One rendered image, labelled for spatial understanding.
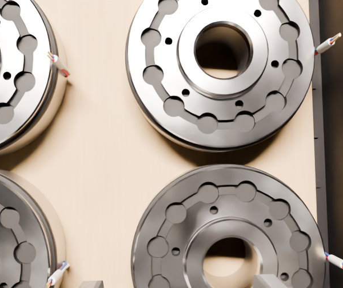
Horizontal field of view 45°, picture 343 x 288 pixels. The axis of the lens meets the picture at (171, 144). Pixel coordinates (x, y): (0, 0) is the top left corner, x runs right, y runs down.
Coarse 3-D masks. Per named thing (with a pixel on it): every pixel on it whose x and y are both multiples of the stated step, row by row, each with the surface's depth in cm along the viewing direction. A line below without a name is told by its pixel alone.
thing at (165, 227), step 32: (192, 192) 21; (224, 192) 22; (256, 192) 22; (288, 192) 22; (160, 224) 21; (192, 224) 21; (256, 224) 21; (288, 224) 22; (160, 256) 22; (288, 256) 21; (320, 256) 21
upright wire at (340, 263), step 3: (327, 255) 22; (330, 255) 22; (333, 255) 22; (327, 258) 22; (330, 258) 21; (333, 258) 21; (336, 258) 21; (339, 258) 21; (330, 261) 21; (333, 261) 21; (336, 261) 21; (339, 261) 21; (342, 261) 20; (333, 264) 21; (336, 264) 21; (339, 264) 20; (342, 264) 20; (342, 267) 20
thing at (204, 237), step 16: (208, 224) 21; (224, 224) 21; (240, 224) 21; (192, 240) 21; (208, 240) 21; (256, 240) 21; (192, 256) 21; (272, 256) 21; (192, 272) 21; (256, 272) 21; (272, 272) 21
